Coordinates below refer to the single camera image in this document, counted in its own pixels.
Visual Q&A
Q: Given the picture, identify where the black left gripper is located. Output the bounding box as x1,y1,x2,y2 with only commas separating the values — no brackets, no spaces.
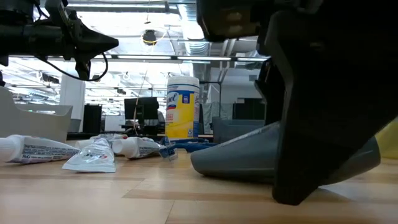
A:
45,0,120,80

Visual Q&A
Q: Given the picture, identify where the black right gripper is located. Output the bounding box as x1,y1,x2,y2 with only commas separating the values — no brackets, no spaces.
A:
265,0,398,207

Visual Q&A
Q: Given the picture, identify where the black ceiling dome device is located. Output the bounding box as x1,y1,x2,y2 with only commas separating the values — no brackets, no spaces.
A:
142,29,158,46

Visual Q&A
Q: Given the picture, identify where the grey fabric partition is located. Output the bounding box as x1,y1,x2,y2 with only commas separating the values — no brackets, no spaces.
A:
201,101,234,135

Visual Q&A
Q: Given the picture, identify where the white room pillar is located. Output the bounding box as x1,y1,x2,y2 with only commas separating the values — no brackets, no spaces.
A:
59,73,86,133

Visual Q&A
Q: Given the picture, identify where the black tall cabinet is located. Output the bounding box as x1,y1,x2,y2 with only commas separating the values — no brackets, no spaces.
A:
82,104,103,134

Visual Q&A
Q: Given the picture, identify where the long ceiling light strip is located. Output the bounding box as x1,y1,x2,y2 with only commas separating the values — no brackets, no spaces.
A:
46,54,270,62

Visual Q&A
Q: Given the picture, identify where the black computer monitor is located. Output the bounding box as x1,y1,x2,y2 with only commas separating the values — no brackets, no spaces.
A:
124,96,160,121

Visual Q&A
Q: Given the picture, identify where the yellow white wipes canister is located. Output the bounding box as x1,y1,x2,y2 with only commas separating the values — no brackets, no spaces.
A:
164,75,201,141

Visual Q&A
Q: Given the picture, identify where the translucent white plastic bin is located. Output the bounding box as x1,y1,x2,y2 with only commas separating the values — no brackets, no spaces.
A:
0,86,74,144

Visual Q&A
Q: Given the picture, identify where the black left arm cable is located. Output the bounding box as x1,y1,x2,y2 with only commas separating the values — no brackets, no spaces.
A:
37,52,109,83

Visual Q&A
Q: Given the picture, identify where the corrugated silver ventilation duct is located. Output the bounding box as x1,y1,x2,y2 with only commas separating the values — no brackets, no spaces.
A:
182,0,214,57

